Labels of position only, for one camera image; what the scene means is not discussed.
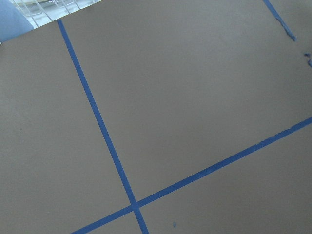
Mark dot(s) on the blue tape line crossing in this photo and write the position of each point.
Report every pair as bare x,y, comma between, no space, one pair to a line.
176,186

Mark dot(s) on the light blue robot joint cap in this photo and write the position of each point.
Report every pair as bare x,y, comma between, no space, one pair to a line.
12,22

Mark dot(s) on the white wire basket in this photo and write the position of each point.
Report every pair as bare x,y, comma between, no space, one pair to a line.
42,12

